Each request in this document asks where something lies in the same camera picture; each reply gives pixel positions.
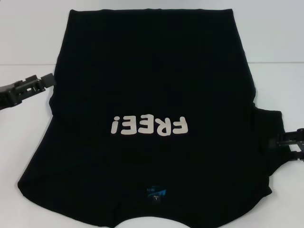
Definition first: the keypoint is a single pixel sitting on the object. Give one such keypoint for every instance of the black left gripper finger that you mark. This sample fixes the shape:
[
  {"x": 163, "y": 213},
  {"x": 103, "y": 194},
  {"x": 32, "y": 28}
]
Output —
[{"x": 48, "y": 80}]

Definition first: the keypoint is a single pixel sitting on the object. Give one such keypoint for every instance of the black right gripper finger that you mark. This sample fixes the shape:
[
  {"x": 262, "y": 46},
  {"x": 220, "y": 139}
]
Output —
[
  {"x": 288, "y": 137},
  {"x": 298, "y": 153}
]

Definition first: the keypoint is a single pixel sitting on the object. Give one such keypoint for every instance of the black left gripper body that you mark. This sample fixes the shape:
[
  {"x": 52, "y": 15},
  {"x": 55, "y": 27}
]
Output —
[{"x": 9, "y": 95}]

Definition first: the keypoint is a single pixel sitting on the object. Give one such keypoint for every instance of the black t-shirt with FREE print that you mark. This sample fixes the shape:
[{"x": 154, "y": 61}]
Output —
[{"x": 152, "y": 71}]

